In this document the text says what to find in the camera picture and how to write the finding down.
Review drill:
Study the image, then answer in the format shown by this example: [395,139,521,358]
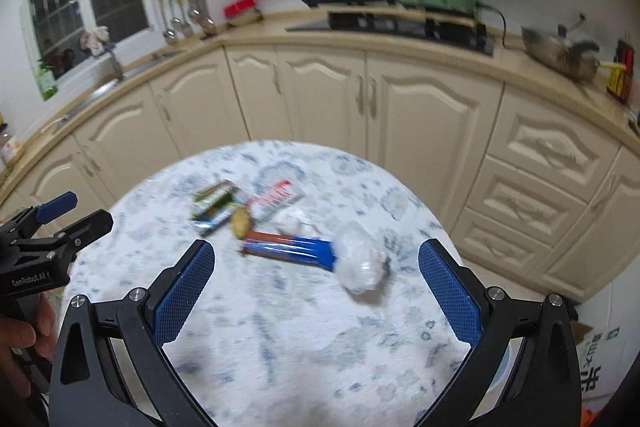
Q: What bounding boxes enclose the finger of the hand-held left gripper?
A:
[0,191,79,239]
[50,209,115,254]

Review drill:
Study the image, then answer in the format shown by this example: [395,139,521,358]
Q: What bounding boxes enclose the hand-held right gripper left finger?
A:
[49,239,217,427]

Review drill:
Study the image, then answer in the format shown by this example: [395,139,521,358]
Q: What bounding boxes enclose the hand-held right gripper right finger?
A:
[417,238,583,427]

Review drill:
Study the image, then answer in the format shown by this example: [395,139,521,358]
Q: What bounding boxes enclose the blue brown biscuit packet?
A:
[237,229,342,272]

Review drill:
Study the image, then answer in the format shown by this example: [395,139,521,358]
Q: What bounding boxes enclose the person's left hand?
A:
[0,294,57,364]

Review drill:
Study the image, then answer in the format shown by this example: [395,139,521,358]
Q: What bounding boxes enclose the condiment jar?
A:
[1,134,25,164]

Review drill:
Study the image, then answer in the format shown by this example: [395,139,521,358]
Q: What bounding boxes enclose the dark foil packet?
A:
[189,194,251,236]

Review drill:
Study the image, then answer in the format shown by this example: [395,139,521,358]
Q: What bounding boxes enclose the yellow brown snack packet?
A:
[230,206,254,241]

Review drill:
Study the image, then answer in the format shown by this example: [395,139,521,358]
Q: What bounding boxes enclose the crumpled clear plastic bag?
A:
[332,221,392,296]

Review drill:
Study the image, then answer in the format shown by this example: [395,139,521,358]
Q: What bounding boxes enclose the green bottle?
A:
[36,66,59,101]

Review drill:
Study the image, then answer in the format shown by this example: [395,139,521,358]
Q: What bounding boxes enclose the white blue patterned tablecloth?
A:
[62,139,473,427]

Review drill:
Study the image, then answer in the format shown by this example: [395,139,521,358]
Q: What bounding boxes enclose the red white wrapper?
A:
[247,180,307,223]

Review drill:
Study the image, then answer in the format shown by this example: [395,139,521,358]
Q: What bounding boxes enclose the steel faucet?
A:
[106,48,127,81]

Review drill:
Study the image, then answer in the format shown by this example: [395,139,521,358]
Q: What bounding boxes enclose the white printed box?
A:
[575,326,630,400]

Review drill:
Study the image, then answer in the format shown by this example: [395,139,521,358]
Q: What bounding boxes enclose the pink cloth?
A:
[79,25,111,56]

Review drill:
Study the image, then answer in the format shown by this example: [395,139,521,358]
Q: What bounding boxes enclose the cream kitchen cabinets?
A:
[0,37,640,303]

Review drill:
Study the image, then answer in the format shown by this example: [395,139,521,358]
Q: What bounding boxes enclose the hanging steel utensils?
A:
[152,0,219,46]

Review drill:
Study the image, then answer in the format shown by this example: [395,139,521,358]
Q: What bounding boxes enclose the steel wok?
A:
[520,24,602,84]

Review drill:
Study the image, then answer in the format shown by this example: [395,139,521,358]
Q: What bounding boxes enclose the red container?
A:
[223,0,259,20]

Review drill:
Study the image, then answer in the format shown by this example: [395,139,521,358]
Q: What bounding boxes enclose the black gas stove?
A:
[285,8,497,56]

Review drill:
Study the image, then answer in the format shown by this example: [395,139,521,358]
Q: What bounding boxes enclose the dark sauce bottle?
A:
[606,39,637,104]

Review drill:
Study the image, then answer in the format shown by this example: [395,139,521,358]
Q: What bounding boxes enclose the black tray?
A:
[299,0,402,8]

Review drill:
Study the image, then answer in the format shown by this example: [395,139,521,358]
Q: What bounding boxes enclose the black power cable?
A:
[474,4,524,51]

